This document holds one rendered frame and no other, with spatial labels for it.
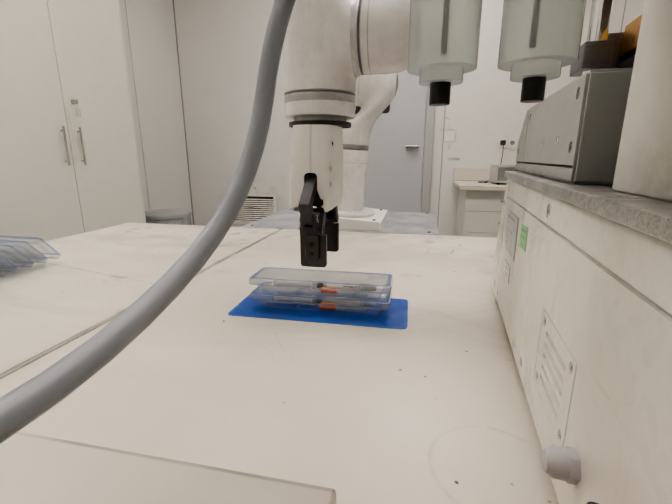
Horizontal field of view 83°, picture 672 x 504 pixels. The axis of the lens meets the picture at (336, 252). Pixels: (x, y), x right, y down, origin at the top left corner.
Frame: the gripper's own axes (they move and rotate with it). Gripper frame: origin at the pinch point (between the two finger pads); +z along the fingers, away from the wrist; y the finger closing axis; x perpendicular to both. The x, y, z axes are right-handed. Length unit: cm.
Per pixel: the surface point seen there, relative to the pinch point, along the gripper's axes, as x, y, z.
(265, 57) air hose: 3.5, 27.0, -16.5
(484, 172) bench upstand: 71, -292, 2
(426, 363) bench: 13.4, 12.2, 8.2
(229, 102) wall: -156, -301, -58
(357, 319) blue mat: 5.3, 3.3, 8.2
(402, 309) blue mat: 10.8, -1.0, 8.2
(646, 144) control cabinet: 21.7, 26.4, -12.2
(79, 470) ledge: -4.6, 34.0, 3.7
